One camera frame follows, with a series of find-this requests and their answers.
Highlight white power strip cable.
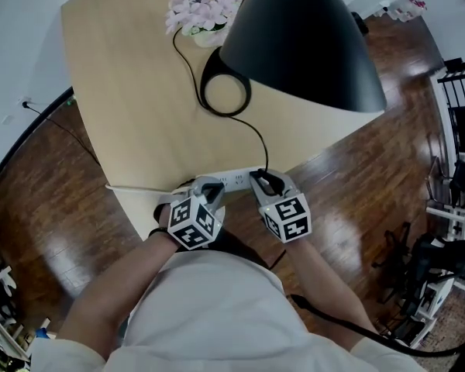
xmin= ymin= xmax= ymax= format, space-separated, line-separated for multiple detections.
xmin=105 ymin=183 xmax=197 ymax=199

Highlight black desk lamp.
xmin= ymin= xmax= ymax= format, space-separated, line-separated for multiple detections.
xmin=200 ymin=0 xmax=388 ymax=116

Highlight white metal frame cart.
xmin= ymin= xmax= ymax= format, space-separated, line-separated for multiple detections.
xmin=425 ymin=187 xmax=465 ymax=243

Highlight black plug with cable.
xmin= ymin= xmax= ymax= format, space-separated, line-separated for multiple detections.
xmin=172 ymin=25 xmax=280 ymax=188

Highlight black metal railing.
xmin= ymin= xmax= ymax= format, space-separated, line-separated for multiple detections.
xmin=436 ymin=57 xmax=465 ymax=164

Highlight person's white shirt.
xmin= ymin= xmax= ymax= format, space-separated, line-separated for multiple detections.
xmin=29 ymin=249 xmax=429 ymax=372

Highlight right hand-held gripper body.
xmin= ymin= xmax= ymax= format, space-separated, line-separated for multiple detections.
xmin=257 ymin=173 xmax=313 ymax=245

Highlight pink flowers in white pot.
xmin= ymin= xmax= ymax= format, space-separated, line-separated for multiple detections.
xmin=164 ymin=0 xmax=244 ymax=49

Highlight thin black wall cable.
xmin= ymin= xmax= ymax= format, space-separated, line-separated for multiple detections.
xmin=22 ymin=102 xmax=102 ymax=167

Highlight black office chair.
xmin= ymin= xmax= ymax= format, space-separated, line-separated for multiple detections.
xmin=371 ymin=221 xmax=465 ymax=327

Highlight person's left forearm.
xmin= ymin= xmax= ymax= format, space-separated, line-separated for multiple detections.
xmin=57 ymin=229 xmax=181 ymax=360

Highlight cluttered storage shelf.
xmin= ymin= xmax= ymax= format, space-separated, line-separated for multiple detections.
xmin=0 ymin=265 xmax=30 ymax=372

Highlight pink orchid plant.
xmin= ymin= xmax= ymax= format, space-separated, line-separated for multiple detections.
xmin=379 ymin=0 xmax=428 ymax=23

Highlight thick black monitor cable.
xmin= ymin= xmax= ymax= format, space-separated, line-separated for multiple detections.
xmin=290 ymin=293 xmax=465 ymax=358

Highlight white power strip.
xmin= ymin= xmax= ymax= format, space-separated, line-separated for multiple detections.
xmin=185 ymin=164 xmax=263 ymax=193

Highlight person's right forearm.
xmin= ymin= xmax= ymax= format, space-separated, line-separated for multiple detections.
xmin=289 ymin=236 xmax=377 ymax=350

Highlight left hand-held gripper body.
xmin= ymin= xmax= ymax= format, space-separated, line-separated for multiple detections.
xmin=157 ymin=176 xmax=226 ymax=251

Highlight light wooden table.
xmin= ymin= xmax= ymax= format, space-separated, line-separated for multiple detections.
xmin=60 ymin=0 xmax=384 ymax=243

